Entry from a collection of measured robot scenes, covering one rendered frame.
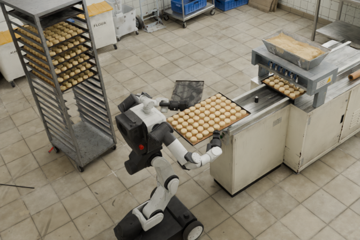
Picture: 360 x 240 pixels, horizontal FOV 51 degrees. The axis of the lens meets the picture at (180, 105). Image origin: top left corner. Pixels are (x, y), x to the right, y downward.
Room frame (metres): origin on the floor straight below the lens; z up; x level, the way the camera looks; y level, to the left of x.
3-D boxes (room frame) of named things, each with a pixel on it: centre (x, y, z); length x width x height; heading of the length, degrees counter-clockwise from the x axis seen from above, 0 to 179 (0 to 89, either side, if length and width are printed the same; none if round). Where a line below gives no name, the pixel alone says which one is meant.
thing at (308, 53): (2.96, -1.05, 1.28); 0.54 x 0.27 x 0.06; 32
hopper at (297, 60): (2.96, -1.05, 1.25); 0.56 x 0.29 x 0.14; 32
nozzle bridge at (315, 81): (2.96, -1.05, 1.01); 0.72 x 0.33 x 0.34; 32
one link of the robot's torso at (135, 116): (2.11, 0.28, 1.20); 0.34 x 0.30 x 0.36; 33
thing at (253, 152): (2.69, -0.63, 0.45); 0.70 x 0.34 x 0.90; 122
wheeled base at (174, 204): (2.08, 0.32, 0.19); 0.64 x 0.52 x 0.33; 123
